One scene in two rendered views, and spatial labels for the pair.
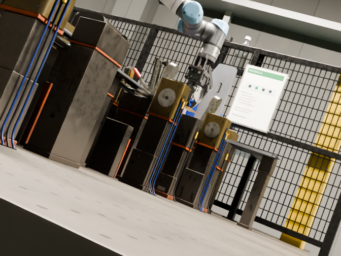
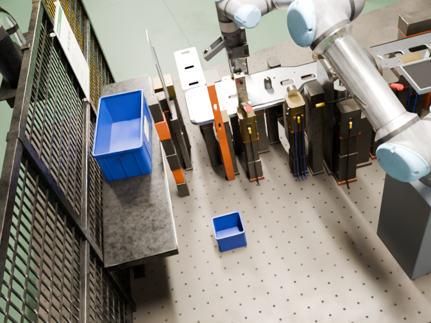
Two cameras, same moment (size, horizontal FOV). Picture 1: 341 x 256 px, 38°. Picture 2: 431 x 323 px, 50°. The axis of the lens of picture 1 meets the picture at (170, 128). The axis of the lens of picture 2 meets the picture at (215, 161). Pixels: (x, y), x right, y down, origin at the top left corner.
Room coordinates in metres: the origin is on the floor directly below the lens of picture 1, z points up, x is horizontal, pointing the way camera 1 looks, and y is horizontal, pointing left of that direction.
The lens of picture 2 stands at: (2.77, 1.18, 2.15)
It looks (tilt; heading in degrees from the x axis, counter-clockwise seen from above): 46 degrees down; 242
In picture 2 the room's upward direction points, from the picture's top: 14 degrees counter-clockwise
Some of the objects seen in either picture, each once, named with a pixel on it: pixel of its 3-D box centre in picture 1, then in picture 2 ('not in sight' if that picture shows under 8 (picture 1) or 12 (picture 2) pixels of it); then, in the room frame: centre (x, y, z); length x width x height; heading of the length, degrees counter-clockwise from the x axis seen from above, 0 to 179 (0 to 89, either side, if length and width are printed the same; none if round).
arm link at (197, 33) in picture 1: (192, 25); (247, 11); (1.92, 0.07, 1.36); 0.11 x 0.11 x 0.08; 84
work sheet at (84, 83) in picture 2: (257, 98); (71, 52); (2.42, -0.34, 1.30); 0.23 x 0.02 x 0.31; 62
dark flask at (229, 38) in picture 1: (221, 51); (4, 55); (2.64, -0.10, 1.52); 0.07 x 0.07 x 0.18
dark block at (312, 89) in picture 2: not in sight; (315, 131); (1.86, 0.30, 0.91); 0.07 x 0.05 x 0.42; 62
